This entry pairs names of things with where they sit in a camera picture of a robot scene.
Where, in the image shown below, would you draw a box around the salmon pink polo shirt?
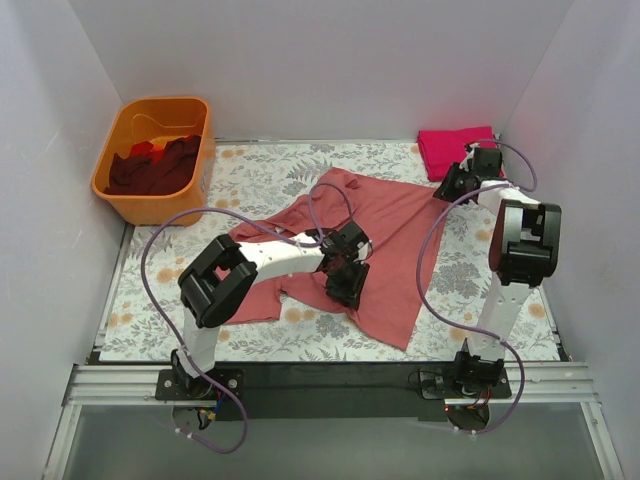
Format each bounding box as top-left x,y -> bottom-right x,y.
219,167 -> 446,351

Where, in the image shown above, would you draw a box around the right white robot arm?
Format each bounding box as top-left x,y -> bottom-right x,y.
434,142 -> 562,398

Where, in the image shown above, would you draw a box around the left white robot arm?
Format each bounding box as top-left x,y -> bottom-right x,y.
171,221 -> 373,400

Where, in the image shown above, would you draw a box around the floral patterned table mat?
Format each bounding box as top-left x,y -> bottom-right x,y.
98,139 -> 569,363

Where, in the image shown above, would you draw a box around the folded magenta t shirt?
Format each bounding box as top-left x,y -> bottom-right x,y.
417,126 -> 494,182

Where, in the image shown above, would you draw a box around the orange plastic laundry basket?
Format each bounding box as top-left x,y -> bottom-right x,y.
91,97 -> 215,226

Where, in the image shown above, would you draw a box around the dark red clothes in basket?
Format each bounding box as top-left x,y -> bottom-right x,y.
104,135 -> 201,196

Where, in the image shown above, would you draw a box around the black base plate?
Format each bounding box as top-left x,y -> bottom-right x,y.
155,363 -> 514,422

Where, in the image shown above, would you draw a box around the aluminium frame rail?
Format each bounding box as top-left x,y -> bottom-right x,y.
63,362 -> 599,405

